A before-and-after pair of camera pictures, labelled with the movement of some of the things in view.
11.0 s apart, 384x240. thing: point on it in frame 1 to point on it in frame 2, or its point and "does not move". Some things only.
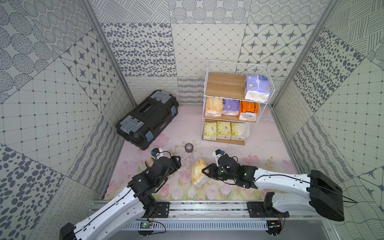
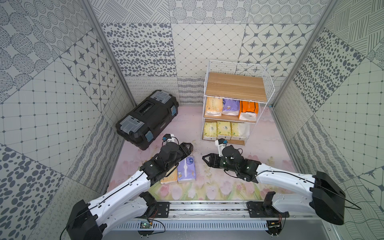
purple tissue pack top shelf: [257, 88] to [186, 169]
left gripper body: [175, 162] to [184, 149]
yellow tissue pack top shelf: [199, 178] to [171, 178]
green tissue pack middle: [224, 130] does not move
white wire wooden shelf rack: [236, 95] does not move
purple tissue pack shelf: [230, 107] does not move
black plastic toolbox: [143, 125] does not move
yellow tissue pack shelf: [213, 106] does not move
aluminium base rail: [230, 209] does not move
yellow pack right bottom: [239, 131] does not move
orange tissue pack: [248, 110] does not move
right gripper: [212, 167] to [213, 158]
